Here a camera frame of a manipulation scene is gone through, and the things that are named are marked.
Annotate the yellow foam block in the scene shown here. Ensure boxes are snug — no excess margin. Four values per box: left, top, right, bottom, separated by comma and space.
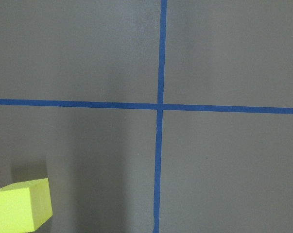
0, 178, 53, 233

